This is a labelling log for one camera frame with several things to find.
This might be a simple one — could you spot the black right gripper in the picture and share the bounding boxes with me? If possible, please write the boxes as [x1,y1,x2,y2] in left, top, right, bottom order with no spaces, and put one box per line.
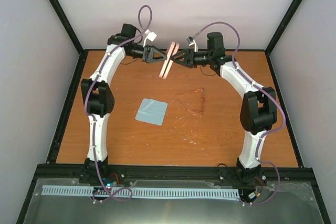
[170,49,212,69]

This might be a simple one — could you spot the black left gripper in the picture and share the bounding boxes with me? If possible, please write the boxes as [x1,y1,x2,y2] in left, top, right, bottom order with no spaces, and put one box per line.
[127,44,166,63]

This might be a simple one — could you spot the pink glasses case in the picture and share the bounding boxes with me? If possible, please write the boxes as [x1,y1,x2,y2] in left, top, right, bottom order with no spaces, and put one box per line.
[159,41,180,79]

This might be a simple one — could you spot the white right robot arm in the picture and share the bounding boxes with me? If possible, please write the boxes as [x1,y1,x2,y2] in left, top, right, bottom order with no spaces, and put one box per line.
[171,32,277,184]

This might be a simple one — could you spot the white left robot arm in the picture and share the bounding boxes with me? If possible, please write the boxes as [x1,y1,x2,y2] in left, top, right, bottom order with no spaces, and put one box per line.
[80,24,167,184]

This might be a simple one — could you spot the light blue cleaning cloth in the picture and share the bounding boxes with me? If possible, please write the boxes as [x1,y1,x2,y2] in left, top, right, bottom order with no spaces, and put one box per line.
[135,99,167,126]

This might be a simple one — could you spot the clear acrylic cover sheet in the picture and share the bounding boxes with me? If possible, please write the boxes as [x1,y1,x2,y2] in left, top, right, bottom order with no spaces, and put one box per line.
[22,179,323,223]

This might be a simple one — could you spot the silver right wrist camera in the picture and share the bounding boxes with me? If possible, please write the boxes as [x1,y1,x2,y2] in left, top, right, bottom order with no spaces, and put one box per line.
[186,36,198,52]

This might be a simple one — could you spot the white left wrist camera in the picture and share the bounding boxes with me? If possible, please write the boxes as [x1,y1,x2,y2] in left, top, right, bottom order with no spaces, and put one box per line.
[143,29,157,47]

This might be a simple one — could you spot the thin brown frame glasses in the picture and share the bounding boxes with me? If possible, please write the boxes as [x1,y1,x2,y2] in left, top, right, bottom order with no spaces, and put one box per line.
[173,88,205,116]

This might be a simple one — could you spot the black frame post left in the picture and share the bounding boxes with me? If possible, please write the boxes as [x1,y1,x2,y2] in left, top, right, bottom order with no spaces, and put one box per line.
[33,0,85,54]

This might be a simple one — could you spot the black frame post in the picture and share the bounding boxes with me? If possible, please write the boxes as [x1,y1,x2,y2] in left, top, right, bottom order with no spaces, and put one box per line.
[265,0,321,54]
[33,0,85,54]

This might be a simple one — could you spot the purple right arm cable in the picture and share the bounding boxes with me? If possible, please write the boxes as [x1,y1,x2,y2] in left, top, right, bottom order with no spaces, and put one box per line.
[193,21,285,206]

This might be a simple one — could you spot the light blue cable duct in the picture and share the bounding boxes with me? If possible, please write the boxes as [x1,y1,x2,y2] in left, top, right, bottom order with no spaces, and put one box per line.
[41,185,240,201]

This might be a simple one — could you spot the black frame post right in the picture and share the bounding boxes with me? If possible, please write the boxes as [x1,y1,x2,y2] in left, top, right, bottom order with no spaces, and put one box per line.
[265,0,321,54]

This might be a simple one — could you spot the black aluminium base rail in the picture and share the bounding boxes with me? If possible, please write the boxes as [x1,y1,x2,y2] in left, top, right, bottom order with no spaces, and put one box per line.
[32,164,317,189]

